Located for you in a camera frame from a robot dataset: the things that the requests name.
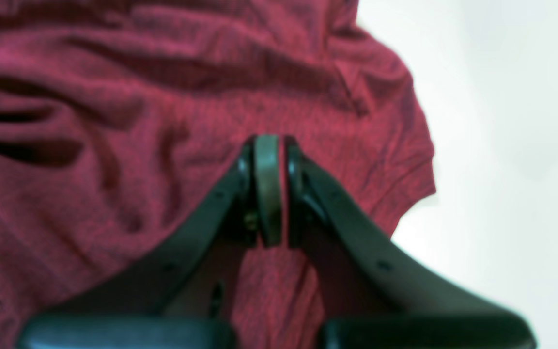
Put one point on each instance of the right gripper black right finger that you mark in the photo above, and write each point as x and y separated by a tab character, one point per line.
375	296

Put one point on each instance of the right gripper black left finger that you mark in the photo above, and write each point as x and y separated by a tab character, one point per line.
181	294

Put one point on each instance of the dark red t-shirt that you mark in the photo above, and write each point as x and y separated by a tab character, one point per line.
117	117

